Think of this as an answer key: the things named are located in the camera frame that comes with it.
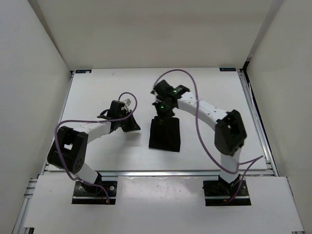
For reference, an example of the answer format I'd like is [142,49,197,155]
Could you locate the front aluminium rail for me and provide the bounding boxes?
[43,169,274,177]

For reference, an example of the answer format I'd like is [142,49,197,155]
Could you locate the left blue corner label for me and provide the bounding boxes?
[75,69,92,74]

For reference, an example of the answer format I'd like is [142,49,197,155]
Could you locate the black skirt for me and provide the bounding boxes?
[149,116,181,152]

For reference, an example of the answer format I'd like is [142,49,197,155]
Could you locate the purple cable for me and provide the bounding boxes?
[54,92,137,204]
[153,69,264,203]

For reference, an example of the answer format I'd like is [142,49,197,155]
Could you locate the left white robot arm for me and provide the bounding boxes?
[47,110,140,195]

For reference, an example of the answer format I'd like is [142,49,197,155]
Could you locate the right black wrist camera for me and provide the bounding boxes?
[151,80,174,96]

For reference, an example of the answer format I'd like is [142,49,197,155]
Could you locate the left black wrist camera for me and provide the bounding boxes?
[106,100,128,119]

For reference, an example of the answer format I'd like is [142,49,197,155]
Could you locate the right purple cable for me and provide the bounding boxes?
[153,69,264,203]

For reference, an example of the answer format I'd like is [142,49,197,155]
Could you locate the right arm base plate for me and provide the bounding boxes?
[202,176,252,207]

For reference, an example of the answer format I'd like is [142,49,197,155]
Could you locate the blue corner label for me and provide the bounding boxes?
[75,69,92,74]
[219,67,236,72]

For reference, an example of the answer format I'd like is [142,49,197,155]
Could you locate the right blue corner label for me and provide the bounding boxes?
[219,67,236,72]

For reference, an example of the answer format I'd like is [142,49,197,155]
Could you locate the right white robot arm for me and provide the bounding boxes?
[152,90,247,195]

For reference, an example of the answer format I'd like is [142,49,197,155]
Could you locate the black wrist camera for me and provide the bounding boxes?
[106,100,128,119]
[151,80,174,96]

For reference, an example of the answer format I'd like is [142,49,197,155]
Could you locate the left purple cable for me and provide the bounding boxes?
[54,92,137,204]

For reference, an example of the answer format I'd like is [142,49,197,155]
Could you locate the right aluminium frame rail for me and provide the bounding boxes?
[237,69,280,176]

